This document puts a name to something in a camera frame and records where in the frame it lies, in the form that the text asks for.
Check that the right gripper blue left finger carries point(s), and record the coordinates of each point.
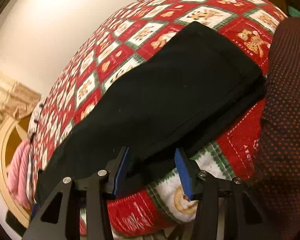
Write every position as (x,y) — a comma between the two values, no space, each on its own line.
(117,169)

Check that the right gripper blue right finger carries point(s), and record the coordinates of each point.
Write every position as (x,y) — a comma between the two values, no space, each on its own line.
(188,171)

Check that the dark dotted garment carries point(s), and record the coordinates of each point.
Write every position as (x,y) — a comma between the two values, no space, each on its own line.
(276,178)

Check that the cream round headboard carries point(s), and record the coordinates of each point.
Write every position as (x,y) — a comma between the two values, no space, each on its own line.
(12,133)

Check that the grey patterned pillow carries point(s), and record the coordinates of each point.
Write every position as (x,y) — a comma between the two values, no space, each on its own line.
(34,119)

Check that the black pants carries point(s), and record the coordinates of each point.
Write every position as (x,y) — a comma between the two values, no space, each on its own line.
(184,96)

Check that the beige patterned curtain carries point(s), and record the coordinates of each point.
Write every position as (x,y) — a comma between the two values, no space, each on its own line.
(16,99)

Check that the pink folded blanket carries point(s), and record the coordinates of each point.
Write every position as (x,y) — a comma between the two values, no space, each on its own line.
(19,175)

